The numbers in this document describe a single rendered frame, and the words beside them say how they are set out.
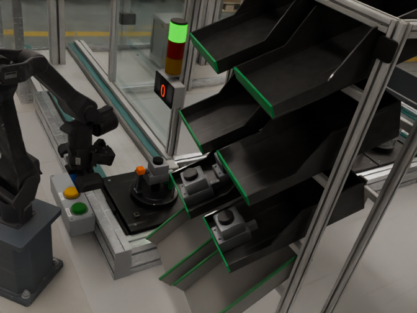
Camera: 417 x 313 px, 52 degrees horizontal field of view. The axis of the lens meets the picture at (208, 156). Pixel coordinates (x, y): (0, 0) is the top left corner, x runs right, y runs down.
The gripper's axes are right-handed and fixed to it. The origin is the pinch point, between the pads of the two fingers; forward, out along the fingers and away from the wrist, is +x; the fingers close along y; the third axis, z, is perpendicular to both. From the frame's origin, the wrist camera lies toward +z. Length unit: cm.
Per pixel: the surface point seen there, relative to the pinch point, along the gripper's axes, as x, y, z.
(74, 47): 11, 115, 34
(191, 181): -20.2, -31.5, 12.3
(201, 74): 20, 91, 95
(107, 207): 9.7, -1.9, 7.1
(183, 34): -32.8, 14.2, 33.8
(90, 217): 9.9, -3.5, 1.6
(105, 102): 15, 65, 32
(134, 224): 8.5, -11.8, 10.7
